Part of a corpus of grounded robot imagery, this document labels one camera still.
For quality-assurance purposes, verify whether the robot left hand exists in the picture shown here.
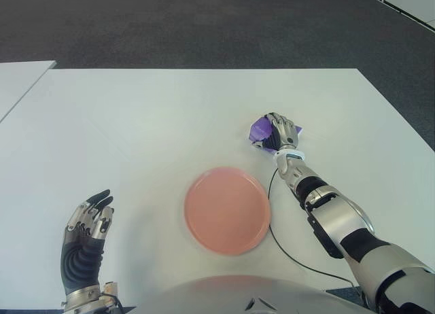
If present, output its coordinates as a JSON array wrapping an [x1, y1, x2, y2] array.
[[60, 189, 116, 294]]

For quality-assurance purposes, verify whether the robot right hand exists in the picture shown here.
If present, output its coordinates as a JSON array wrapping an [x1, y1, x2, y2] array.
[[251, 111, 300, 155]]

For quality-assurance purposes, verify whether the purple tissue paper pack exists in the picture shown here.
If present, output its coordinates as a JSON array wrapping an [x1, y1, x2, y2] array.
[[247, 115, 305, 155]]

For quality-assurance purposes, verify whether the pink round plate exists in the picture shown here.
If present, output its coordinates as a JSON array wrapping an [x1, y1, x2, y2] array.
[[184, 167, 272, 256]]

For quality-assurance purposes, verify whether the silver robot torso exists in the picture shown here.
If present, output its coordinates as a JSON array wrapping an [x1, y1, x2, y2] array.
[[130, 275, 370, 314]]

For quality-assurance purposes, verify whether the white neighbouring table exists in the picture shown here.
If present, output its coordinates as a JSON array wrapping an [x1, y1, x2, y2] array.
[[0, 60, 57, 123]]

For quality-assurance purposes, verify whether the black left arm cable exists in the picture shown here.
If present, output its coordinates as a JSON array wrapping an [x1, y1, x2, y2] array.
[[101, 292, 125, 314]]

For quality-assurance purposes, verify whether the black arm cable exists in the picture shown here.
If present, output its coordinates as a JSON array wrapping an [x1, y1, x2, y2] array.
[[267, 169, 354, 287], [101, 292, 125, 314]]

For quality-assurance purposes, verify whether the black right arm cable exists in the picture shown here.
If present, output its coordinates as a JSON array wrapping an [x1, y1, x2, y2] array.
[[267, 169, 354, 287]]

